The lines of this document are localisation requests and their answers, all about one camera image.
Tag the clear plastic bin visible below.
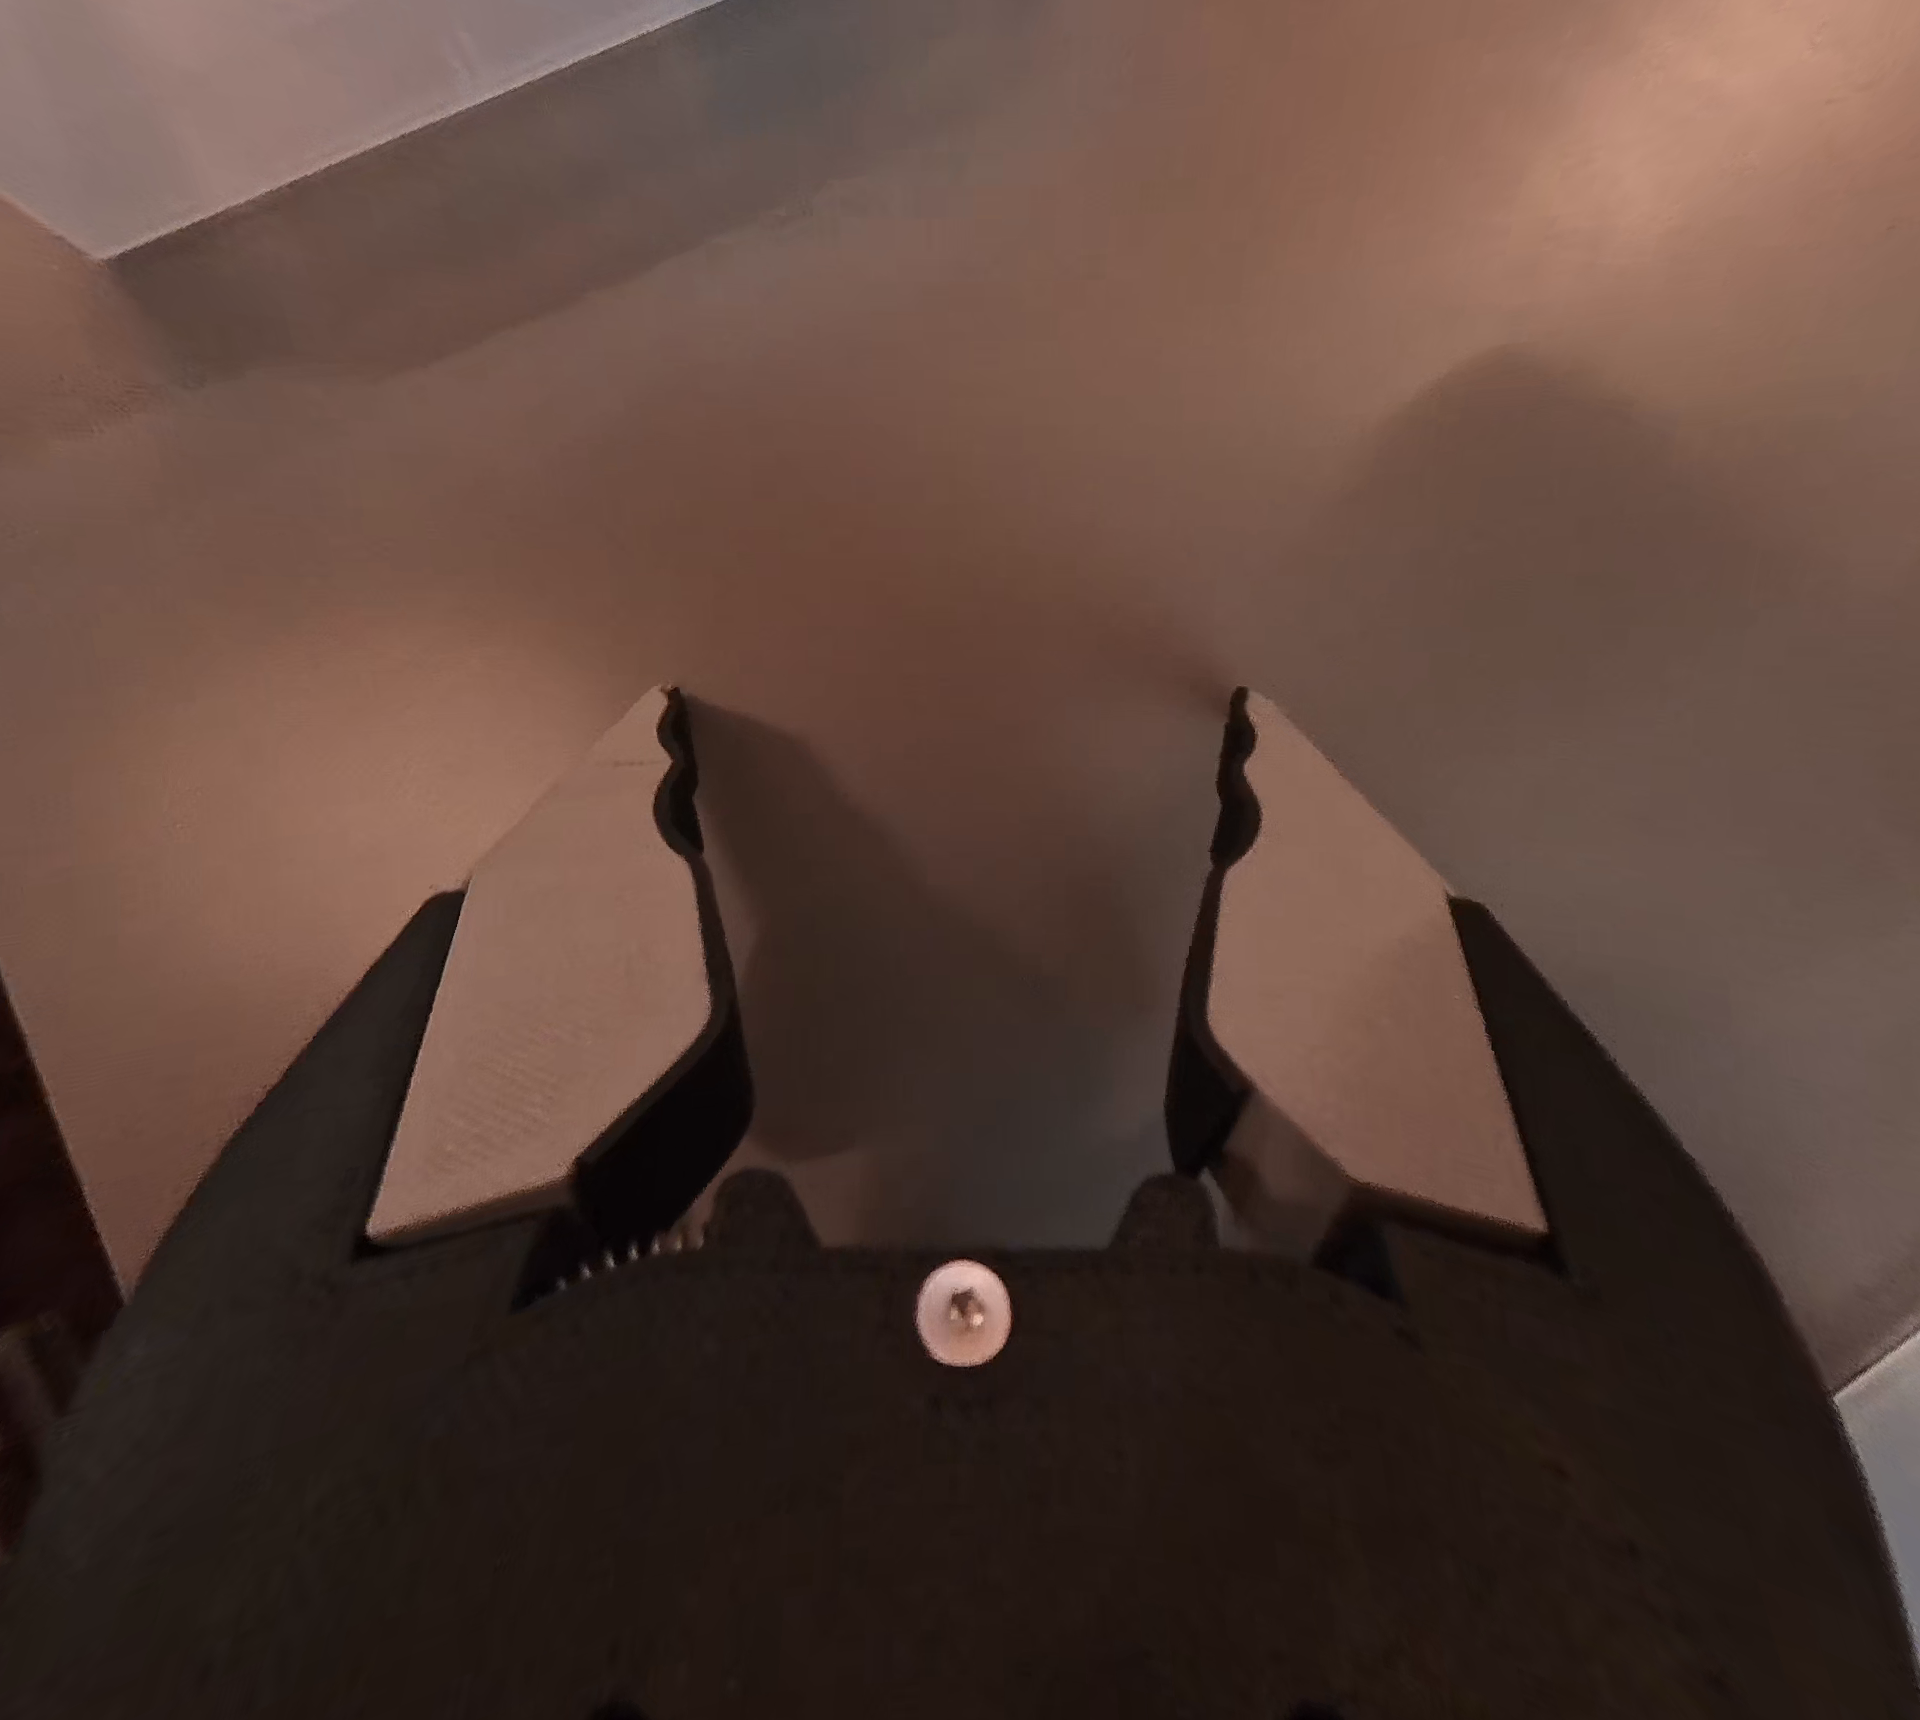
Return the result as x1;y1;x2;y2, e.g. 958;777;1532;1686
0;0;1181;263

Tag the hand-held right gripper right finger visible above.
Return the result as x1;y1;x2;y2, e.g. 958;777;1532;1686
1165;688;1546;1263

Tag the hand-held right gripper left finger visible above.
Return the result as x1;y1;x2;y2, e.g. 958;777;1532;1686
364;688;748;1299

